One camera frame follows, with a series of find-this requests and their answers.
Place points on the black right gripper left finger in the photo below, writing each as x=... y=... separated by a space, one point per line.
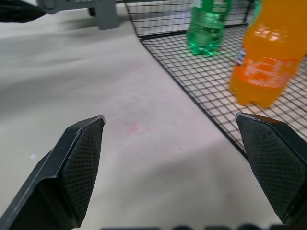
x=72 y=172

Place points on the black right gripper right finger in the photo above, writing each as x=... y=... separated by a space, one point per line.
x=273 y=163

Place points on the orange soda bottle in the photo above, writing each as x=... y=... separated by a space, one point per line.
x=267 y=55

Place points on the green soda bottle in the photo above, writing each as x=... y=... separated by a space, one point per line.
x=206 y=26

